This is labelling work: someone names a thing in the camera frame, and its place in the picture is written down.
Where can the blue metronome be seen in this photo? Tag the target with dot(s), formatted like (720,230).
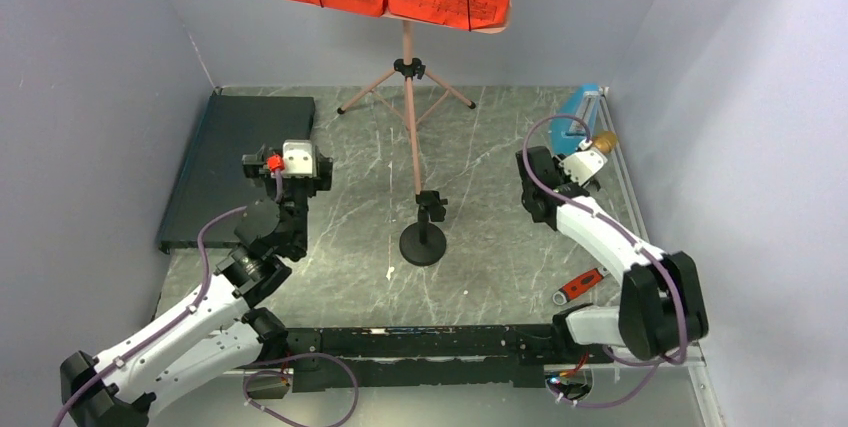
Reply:
(581,107)

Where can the black microphone stand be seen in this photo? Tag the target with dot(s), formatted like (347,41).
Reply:
(423,243)

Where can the dark blue audio receiver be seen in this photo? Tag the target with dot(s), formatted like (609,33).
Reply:
(210,180)

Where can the red adjustable wrench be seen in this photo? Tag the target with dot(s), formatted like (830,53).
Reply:
(578,286)

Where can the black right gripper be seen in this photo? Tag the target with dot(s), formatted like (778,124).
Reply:
(556,161)

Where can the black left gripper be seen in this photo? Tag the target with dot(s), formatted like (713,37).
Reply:
(254,167)

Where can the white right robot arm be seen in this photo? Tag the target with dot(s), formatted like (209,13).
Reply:
(661,308)

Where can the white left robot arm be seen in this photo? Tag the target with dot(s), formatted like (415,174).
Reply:
(220,324)

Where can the gold microphone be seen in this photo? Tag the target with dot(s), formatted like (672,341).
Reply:
(605,142)

